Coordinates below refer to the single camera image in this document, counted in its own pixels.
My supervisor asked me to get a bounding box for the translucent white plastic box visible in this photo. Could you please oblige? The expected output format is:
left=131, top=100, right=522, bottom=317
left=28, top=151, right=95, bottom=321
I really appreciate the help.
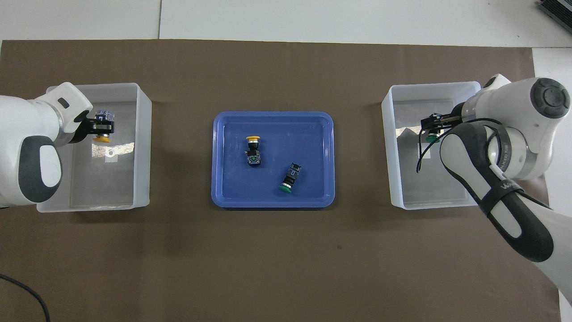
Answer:
left=37, top=83, right=152, bottom=213
left=381, top=81, right=497, bottom=210

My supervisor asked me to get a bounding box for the blue plastic tray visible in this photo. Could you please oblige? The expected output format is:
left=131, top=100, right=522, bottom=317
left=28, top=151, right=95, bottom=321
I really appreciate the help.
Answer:
left=211, top=111, right=336, bottom=209

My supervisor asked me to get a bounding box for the yellow push button switch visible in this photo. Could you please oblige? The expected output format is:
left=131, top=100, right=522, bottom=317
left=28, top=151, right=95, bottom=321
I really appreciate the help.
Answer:
left=92, top=109, right=115, bottom=144
left=245, top=136, right=263, bottom=167

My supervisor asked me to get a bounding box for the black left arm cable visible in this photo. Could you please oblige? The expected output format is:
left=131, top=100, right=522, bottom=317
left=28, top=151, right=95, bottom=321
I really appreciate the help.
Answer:
left=0, top=274, right=50, bottom=322

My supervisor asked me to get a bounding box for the grey black electronic device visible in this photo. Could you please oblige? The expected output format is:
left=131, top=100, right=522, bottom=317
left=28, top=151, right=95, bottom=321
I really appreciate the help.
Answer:
left=538, top=0, right=572, bottom=27

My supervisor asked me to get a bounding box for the brown paper table mat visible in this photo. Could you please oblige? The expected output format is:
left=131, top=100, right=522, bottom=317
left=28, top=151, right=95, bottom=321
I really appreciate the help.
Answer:
left=0, top=39, right=561, bottom=322

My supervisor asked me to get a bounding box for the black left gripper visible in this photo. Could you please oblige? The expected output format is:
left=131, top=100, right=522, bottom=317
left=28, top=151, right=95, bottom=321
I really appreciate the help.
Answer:
left=67, top=109, right=115, bottom=144

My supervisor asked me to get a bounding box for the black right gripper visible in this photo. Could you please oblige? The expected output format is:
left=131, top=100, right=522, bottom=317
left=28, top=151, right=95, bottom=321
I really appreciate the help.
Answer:
left=421, top=103, right=467, bottom=135

